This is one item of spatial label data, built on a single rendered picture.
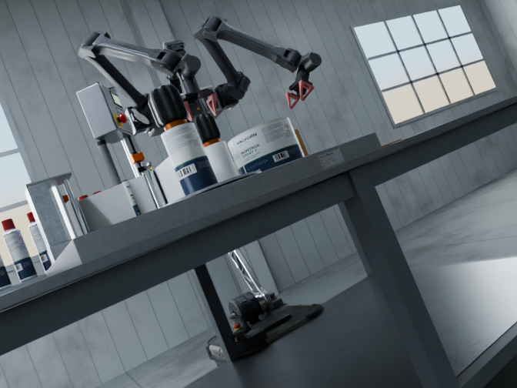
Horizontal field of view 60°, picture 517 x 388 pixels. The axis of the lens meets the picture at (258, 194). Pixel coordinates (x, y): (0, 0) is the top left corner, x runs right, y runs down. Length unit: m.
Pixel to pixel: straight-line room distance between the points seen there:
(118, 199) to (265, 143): 0.57
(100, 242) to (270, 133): 0.61
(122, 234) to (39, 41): 3.94
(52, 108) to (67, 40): 0.69
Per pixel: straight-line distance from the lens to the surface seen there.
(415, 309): 1.17
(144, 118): 2.15
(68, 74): 4.59
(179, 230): 0.82
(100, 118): 1.79
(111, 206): 1.58
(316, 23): 5.88
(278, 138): 1.28
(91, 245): 0.86
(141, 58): 1.82
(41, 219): 1.49
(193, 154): 1.10
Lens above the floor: 0.80
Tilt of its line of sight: 2 degrees up
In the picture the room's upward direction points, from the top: 23 degrees counter-clockwise
